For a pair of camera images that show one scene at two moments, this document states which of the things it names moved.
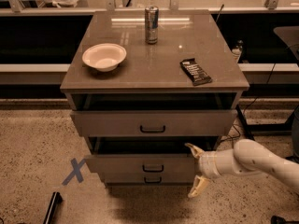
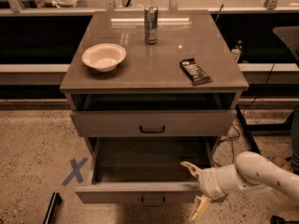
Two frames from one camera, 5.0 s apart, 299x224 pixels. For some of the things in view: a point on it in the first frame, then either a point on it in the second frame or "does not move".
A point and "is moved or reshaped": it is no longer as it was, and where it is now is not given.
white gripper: [206, 165] → [207, 181]
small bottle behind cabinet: [237, 49] does not move
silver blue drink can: [151, 20] does not move
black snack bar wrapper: [195, 73] does not move
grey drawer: [147, 155] is moved or reshaped
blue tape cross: [77, 172] does not move
